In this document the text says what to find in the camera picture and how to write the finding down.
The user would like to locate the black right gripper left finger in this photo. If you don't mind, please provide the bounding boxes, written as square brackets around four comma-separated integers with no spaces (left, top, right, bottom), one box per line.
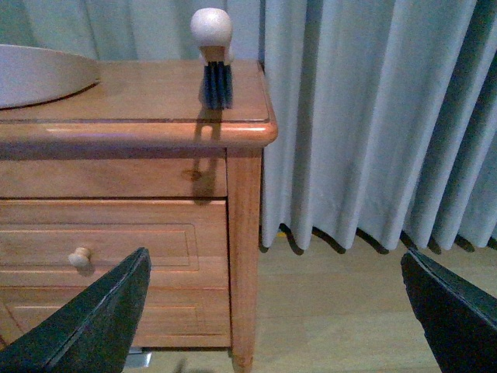
[1,248,151,372]

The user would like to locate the wooden drawer knob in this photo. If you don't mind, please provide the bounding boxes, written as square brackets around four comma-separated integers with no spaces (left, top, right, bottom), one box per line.
[68,247,92,269]

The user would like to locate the beige plastic dustpan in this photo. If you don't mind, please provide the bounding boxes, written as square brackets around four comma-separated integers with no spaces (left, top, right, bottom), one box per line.
[1,44,99,109]

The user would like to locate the white handled black bristle brush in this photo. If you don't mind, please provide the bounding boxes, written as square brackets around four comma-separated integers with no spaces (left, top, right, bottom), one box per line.
[190,8,233,110]

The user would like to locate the wooden nightstand cabinet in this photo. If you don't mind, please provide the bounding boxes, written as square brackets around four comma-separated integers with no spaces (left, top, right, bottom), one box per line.
[1,60,278,372]

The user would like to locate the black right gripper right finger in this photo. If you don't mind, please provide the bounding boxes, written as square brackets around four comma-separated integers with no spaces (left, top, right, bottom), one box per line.
[401,249,496,372]

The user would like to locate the light grey curtain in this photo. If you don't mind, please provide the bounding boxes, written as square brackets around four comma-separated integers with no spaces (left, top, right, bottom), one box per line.
[0,0,497,252]

